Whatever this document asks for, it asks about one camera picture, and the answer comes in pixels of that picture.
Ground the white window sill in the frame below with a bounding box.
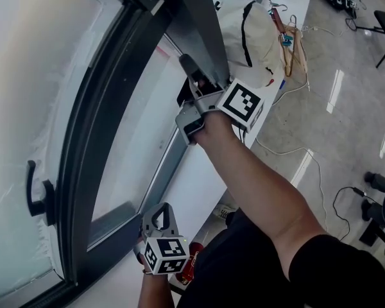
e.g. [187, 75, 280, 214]
[28, 0, 315, 308]

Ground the black window frame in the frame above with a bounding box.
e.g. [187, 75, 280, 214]
[19, 0, 232, 308]

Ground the person's right forearm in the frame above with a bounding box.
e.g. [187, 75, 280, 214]
[194, 110, 331, 284]

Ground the white sneaker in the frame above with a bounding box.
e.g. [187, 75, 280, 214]
[213, 203, 237, 219]

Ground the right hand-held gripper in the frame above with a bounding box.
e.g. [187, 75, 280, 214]
[175, 53, 264, 146]

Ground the metal wire hanger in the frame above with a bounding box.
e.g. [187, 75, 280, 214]
[266, 0, 289, 16]

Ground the black cable with adapter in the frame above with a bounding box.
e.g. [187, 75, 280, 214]
[332, 186, 378, 242]

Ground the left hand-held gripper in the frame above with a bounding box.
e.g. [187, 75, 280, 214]
[133, 203, 191, 275]

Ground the wooden clothes hanger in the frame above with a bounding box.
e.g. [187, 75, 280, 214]
[277, 14, 309, 77]

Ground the beige backpack with black strap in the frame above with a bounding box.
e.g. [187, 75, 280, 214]
[216, 0, 285, 89]

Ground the brown hanger with teal clips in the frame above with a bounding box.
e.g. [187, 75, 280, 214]
[269, 6, 293, 47]

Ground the frosted sash window pane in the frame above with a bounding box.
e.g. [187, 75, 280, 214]
[0, 0, 124, 301]

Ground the person's body in black clothes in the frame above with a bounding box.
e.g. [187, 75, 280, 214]
[176, 210, 385, 308]

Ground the person's left forearm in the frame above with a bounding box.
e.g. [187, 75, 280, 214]
[137, 269, 174, 308]

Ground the black window handle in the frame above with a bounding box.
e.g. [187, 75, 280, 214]
[25, 159, 57, 227]

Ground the clear window glass pane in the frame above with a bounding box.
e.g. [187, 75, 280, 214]
[91, 32, 212, 234]

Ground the white power cable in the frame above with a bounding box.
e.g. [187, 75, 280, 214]
[255, 24, 354, 234]

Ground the red fire extinguisher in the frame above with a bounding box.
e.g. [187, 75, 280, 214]
[176, 241, 207, 284]

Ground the black floor box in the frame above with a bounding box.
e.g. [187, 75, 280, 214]
[360, 222, 385, 247]

